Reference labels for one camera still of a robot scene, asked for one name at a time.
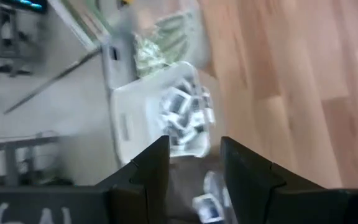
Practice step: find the small white wipe packet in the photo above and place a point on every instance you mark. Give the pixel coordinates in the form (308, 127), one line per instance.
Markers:
(208, 208)

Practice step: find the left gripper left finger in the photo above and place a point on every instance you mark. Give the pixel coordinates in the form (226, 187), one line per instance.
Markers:
(141, 186)

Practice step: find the dark grey metal stand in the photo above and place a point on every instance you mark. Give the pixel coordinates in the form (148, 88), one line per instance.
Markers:
(11, 37)

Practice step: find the white antiseptic towelette packet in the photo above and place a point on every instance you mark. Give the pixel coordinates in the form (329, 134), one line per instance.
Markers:
(208, 105)
(213, 183)
(185, 137)
(197, 119)
(169, 123)
(177, 102)

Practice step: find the white plastic bin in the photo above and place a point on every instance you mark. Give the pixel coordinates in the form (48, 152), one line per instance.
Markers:
(135, 109)

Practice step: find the grey distant workbench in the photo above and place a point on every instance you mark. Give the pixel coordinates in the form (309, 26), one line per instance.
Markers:
(11, 146)

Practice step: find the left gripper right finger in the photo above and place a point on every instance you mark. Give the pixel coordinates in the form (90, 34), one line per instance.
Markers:
(250, 186)

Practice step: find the clear plastic bin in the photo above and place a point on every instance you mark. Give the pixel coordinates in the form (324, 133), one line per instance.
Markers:
(120, 62)

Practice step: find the green striped bandage packet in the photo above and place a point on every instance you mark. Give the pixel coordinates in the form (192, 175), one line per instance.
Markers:
(148, 59)
(176, 34)

